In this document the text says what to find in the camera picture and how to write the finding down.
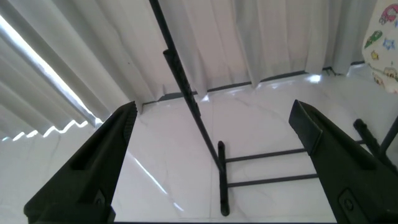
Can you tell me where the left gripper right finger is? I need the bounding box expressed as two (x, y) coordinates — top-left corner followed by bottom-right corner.
(288, 99), (398, 224)

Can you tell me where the white curtain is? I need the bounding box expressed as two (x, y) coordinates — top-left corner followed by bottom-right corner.
(0, 0), (379, 142)

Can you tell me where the cream printed garment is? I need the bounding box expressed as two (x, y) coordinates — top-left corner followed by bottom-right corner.
(361, 0), (398, 95)

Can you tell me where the black clothes rack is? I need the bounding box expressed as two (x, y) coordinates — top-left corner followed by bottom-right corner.
(148, 0), (398, 217)

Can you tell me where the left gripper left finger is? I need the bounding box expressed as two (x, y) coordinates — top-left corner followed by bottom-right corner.
(23, 101), (138, 224)

